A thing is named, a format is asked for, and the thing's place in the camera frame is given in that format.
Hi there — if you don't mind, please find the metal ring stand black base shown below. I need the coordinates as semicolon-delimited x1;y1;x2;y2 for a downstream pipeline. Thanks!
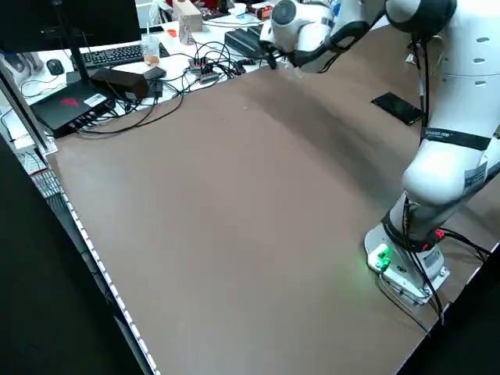
370;50;447;127

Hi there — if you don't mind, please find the small dark grey device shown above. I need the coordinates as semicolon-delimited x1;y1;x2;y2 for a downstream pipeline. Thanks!
142;66;168;82

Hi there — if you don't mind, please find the small black adapter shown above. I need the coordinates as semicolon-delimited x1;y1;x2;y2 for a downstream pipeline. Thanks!
146;79;165;99

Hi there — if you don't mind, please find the grey slotted cable duct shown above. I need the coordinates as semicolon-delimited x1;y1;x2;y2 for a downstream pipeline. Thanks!
21;150;162;375

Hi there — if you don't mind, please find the black power brick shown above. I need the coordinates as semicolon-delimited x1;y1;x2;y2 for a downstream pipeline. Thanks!
90;68;150;102

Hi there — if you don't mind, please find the clear drink cup with straw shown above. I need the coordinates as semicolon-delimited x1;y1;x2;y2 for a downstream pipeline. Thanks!
140;21;161;66

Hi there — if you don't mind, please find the white grey headset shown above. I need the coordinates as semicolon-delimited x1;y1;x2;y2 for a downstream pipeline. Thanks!
0;52;45;76

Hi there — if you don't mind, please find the black power supply box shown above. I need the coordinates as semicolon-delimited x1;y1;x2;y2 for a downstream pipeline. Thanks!
224;27;270;59

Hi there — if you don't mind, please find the black computer monitor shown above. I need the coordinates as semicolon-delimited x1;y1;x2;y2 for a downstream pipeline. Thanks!
0;0;142;85

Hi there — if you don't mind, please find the brown cardboard box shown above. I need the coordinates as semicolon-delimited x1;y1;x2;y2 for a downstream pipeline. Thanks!
173;0;204;45

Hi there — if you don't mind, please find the black box with red logo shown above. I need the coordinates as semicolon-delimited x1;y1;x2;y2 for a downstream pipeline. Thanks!
30;80;118;140

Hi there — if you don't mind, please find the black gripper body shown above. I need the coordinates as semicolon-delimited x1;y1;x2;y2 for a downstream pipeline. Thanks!
263;41;300;59

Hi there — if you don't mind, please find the grey USB hub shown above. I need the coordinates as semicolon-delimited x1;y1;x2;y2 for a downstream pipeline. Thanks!
188;56;220;85

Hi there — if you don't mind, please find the long black desk cable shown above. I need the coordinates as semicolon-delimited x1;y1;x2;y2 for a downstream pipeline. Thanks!
76;84;185;137

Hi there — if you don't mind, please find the aluminium frame post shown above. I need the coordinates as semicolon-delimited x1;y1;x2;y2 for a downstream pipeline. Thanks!
0;58;59;155

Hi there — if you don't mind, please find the red and black device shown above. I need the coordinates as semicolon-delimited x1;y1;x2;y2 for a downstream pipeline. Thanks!
245;4;273;20

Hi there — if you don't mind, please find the black keyboard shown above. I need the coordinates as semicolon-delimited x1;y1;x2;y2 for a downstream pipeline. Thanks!
71;41;171;70

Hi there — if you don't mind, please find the black arm base cable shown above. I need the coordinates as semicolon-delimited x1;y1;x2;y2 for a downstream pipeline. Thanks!
435;229;491;262

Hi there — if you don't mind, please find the white plastic bag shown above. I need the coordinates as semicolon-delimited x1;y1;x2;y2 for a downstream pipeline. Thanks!
147;0;173;24

